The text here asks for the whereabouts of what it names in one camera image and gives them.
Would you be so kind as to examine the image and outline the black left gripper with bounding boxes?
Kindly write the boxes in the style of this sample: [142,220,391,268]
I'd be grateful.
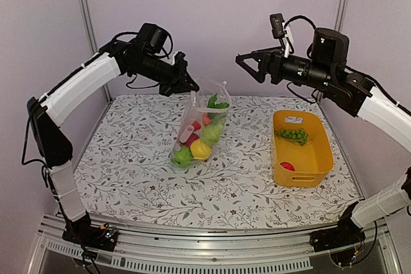
[130,53,200,97]

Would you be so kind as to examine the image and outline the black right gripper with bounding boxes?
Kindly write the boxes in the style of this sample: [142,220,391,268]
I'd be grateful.
[235,46,333,92]

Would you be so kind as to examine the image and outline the orange carrot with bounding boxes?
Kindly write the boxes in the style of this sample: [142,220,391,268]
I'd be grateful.
[203,94,230,124]

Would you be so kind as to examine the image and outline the red apple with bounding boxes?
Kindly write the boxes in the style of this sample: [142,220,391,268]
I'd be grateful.
[179,121,201,147]

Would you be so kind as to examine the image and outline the clear zip top bag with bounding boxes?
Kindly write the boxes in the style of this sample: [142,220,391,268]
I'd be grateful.
[170,80,232,168]

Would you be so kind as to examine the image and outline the green guava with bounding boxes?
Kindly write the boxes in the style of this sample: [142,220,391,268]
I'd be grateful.
[171,146,193,168]
[200,123,223,147]

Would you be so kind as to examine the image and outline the yellow lemon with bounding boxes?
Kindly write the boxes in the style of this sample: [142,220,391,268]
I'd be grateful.
[189,139,212,160]

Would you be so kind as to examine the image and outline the green grape bunch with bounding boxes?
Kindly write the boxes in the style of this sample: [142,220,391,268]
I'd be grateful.
[274,128,310,146]

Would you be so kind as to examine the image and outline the red tomato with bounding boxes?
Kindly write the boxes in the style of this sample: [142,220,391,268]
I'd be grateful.
[280,162,295,171]

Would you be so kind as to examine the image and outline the yellow plastic basket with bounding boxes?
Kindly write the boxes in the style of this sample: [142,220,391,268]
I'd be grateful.
[271,110,334,187]

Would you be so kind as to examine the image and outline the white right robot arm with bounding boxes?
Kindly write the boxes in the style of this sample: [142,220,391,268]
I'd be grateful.
[235,47,410,246]

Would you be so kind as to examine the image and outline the floral tablecloth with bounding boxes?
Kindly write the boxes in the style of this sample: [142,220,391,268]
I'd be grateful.
[74,94,360,229]

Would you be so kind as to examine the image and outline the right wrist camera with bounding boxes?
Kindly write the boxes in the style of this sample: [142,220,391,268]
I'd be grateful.
[269,13,294,58]

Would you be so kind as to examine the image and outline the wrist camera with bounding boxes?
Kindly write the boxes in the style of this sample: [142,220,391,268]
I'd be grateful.
[137,23,170,54]
[269,13,294,58]

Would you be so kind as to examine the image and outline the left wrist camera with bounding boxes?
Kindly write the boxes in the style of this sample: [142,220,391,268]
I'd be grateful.
[137,23,170,54]

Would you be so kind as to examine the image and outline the left aluminium post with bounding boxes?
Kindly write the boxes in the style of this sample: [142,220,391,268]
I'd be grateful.
[72,0,112,101]

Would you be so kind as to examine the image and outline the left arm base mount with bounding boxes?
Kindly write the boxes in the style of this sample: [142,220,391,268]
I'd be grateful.
[62,220,118,252]

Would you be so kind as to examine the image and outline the aluminium front rail frame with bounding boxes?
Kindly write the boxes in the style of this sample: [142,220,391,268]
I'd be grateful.
[27,214,403,273]

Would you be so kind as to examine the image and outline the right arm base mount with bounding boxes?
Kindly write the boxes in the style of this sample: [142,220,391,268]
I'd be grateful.
[310,201,365,267]

